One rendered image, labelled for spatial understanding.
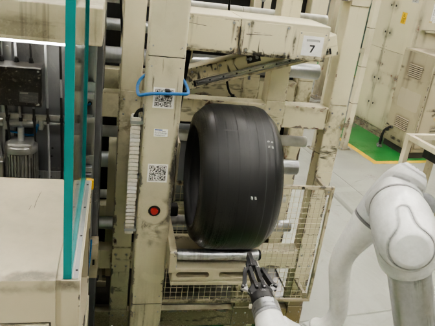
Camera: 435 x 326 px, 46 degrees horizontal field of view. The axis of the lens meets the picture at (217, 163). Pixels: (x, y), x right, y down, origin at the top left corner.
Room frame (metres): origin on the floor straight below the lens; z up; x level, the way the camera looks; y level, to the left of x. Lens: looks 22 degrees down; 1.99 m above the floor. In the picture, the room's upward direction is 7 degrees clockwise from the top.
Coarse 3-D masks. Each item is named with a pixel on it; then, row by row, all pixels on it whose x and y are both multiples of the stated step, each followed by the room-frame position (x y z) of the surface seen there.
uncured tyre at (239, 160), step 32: (192, 128) 1.98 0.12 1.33; (224, 128) 1.73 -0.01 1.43; (256, 128) 1.76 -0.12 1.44; (192, 160) 2.10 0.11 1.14; (224, 160) 1.64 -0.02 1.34; (256, 160) 1.66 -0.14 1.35; (192, 192) 2.05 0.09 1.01; (224, 192) 1.59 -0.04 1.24; (256, 192) 1.62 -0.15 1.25; (192, 224) 1.70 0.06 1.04; (224, 224) 1.59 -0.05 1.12; (256, 224) 1.62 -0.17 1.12
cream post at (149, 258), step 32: (160, 0) 1.73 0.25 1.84; (160, 32) 1.73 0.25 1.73; (160, 64) 1.73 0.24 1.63; (160, 128) 1.74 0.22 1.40; (160, 160) 1.74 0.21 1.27; (160, 192) 1.74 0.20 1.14; (160, 224) 1.74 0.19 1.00; (160, 256) 1.74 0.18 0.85; (160, 288) 1.75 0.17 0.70; (128, 320) 1.81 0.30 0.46
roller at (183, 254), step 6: (180, 252) 1.69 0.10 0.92; (186, 252) 1.70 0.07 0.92; (192, 252) 1.70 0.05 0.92; (198, 252) 1.71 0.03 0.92; (204, 252) 1.71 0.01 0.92; (210, 252) 1.72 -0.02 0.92; (216, 252) 1.73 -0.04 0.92; (222, 252) 1.73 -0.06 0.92; (228, 252) 1.74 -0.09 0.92; (234, 252) 1.74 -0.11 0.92; (240, 252) 1.75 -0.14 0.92; (246, 252) 1.75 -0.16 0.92; (252, 252) 1.76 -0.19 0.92; (258, 252) 1.77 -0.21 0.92; (180, 258) 1.69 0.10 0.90; (186, 258) 1.69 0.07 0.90; (192, 258) 1.70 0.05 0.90; (198, 258) 1.70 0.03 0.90; (204, 258) 1.71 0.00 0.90; (210, 258) 1.71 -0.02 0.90; (216, 258) 1.72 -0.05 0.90; (222, 258) 1.72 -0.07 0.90; (228, 258) 1.73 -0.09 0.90; (234, 258) 1.73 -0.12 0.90; (240, 258) 1.74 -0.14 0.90; (258, 258) 1.76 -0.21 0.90
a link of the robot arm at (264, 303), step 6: (258, 300) 1.32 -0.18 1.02; (264, 300) 1.32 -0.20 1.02; (270, 300) 1.32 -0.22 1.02; (276, 300) 1.34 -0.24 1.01; (252, 306) 1.33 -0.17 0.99; (258, 306) 1.30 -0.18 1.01; (264, 306) 1.29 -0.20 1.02; (270, 306) 1.29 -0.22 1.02; (276, 306) 1.30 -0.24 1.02; (252, 312) 1.31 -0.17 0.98; (258, 312) 1.28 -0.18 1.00
